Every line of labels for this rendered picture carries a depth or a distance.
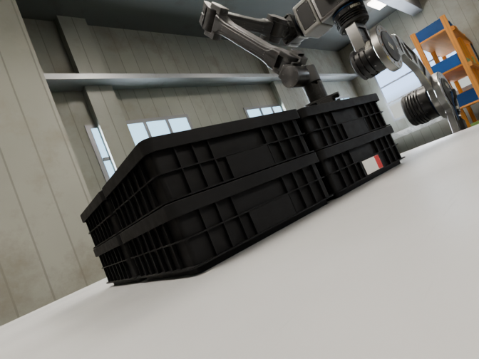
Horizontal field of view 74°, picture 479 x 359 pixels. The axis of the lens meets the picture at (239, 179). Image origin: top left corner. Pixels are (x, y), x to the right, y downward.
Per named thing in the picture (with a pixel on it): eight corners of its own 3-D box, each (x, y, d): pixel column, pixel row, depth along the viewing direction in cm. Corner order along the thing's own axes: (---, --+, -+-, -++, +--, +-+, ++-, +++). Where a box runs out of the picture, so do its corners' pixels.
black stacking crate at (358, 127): (321, 159, 121) (309, 132, 122) (393, 127, 98) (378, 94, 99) (246, 189, 97) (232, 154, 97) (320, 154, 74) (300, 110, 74)
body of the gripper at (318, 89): (341, 96, 89) (331, 73, 90) (308, 110, 89) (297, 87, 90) (335, 103, 96) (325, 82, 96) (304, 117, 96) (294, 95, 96)
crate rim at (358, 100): (311, 137, 122) (308, 131, 122) (381, 99, 99) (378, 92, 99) (234, 160, 97) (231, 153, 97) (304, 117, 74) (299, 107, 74)
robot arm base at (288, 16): (300, 35, 148) (290, 13, 149) (290, 33, 142) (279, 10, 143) (286, 46, 154) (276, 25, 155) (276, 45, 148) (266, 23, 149)
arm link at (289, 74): (295, 48, 96) (284, 75, 101) (271, 45, 88) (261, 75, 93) (326, 65, 91) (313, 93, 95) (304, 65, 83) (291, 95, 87)
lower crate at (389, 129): (333, 186, 121) (320, 157, 122) (409, 159, 97) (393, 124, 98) (260, 222, 96) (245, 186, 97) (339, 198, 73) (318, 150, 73)
